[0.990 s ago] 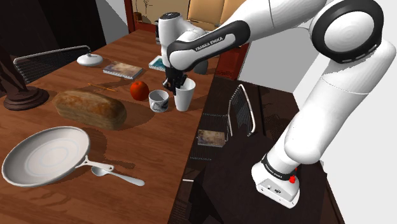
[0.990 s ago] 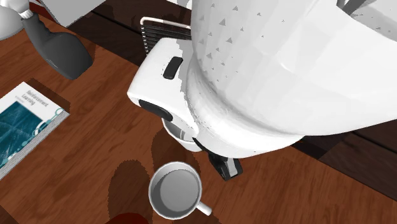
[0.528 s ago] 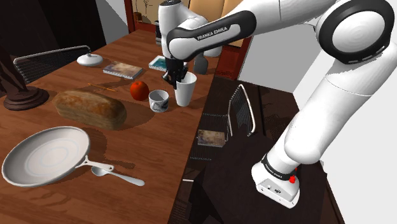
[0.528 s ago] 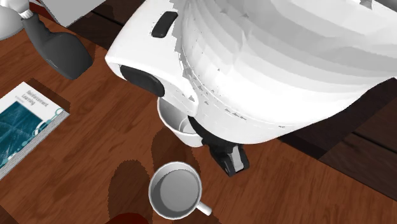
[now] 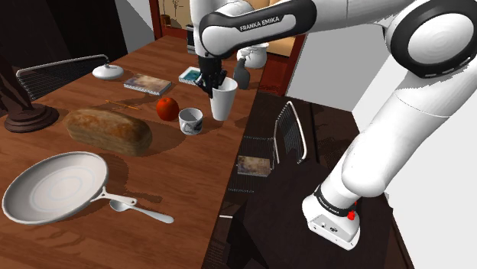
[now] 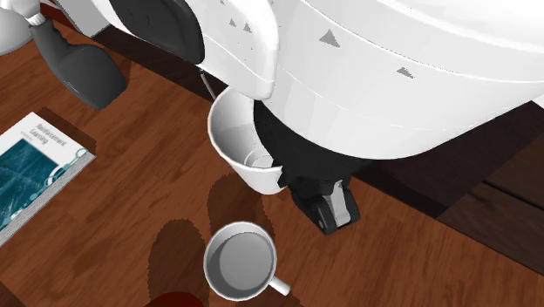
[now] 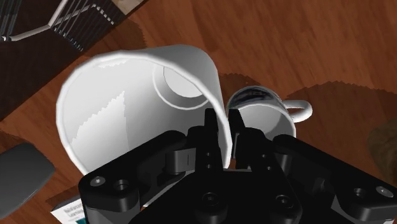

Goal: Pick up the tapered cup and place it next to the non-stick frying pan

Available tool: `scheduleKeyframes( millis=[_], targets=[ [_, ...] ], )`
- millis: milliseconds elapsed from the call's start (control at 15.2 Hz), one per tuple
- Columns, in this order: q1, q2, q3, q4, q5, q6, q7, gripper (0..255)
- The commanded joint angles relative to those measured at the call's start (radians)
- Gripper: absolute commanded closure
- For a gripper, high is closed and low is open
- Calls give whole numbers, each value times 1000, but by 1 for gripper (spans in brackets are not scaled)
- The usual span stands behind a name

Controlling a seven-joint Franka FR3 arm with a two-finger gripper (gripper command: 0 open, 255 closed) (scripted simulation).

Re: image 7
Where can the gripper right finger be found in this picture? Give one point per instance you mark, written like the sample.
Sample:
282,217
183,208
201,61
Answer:
310,164

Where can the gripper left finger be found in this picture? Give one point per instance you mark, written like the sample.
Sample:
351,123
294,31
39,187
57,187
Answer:
124,180

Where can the large white cup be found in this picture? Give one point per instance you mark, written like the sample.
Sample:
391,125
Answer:
102,108

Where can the white book with teal print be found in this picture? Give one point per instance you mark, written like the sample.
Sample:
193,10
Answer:
66,214

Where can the brown rounded object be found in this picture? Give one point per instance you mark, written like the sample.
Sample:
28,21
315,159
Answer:
386,149

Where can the flat grey rounded object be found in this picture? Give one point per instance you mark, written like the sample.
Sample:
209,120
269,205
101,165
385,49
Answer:
21,176

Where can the dark slatted chair, pale frame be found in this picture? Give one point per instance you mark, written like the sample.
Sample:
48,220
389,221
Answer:
77,21

